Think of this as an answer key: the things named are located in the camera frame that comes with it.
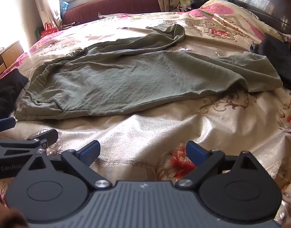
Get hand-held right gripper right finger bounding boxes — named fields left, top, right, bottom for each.
left=175, top=140, right=264, bottom=191

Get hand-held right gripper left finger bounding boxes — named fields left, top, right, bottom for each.
left=26, top=140, right=113, bottom=191

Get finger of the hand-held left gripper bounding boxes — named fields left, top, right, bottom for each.
left=0, top=117, right=17, bottom=134
left=0, top=129, right=59, bottom=158

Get green pants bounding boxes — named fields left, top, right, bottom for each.
left=15, top=24, right=284, bottom=121

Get black cloth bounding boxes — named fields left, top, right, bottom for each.
left=0, top=68, right=29, bottom=121

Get floral bedspread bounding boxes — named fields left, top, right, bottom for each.
left=0, top=0, right=291, bottom=228

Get wooden cabinet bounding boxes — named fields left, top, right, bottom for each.
left=0, top=40, right=25, bottom=81

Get red bag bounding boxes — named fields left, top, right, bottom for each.
left=41, top=22, right=58, bottom=37

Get folded dark clothes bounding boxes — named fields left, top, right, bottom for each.
left=249, top=33, right=291, bottom=91

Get blue plastic bag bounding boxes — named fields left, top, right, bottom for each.
left=60, top=0, right=69, bottom=17

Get pink floral pillow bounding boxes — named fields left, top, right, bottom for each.
left=188, top=0, right=291, bottom=44

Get maroon padded bench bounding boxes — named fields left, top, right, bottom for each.
left=61, top=0, right=161, bottom=25

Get white green cloth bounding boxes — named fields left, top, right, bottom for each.
left=178, top=0, right=194, bottom=11

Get black garment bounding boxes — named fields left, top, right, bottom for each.
left=191, top=0, right=215, bottom=9

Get dark wooden headboard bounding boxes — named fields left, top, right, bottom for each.
left=225, top=0, right=291, bottom=36

